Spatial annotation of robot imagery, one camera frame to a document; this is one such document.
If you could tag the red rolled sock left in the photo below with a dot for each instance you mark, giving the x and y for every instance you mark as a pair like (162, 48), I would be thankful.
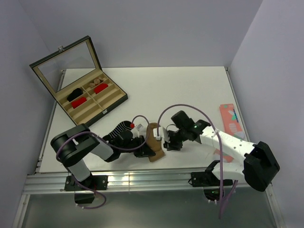
(78, 102)

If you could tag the red rolled sock right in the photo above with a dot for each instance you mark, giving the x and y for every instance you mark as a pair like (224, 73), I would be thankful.
(100, 88)

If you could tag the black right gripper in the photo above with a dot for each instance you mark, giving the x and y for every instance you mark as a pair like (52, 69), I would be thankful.
(170, 145)

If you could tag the pink patterned sock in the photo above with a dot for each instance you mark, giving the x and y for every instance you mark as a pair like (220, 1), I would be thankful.
(231, 126)

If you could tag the aluminium rail frame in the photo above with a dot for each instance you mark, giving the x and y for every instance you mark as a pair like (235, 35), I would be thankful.
(150, 90)

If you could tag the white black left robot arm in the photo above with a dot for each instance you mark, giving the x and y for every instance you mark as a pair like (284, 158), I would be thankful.
(74, 144)

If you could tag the black white striped sock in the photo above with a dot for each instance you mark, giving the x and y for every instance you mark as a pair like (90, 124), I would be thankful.
(124, 125)

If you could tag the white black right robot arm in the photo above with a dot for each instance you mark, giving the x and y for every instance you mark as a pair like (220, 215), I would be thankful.
(253, 163)

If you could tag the black compartment storage box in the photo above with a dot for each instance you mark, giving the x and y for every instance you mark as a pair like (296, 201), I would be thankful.
(75, 66)

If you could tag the red rolled sock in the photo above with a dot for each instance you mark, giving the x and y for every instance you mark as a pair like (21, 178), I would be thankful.
(100, 88)
(78, 102)

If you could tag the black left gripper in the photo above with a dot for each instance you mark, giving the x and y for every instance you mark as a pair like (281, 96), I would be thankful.
(143, 151)

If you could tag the tan ribbed sock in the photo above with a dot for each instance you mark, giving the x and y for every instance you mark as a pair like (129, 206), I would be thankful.
(155, 145)

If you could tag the beige rolled sock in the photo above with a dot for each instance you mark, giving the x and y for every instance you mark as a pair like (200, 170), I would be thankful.
(96, 82)

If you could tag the black rolled sock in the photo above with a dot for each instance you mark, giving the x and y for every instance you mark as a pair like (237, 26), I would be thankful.
(75, 94)

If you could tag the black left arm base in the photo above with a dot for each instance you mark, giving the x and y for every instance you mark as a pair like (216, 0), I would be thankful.
(86, 191)

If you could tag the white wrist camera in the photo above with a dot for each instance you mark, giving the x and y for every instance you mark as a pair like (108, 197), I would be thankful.
(138, 128)
(161, 134)

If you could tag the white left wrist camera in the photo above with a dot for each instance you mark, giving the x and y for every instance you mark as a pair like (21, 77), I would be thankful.
(138, 128)

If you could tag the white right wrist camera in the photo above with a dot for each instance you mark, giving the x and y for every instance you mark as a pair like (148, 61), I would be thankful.
(161, 134)

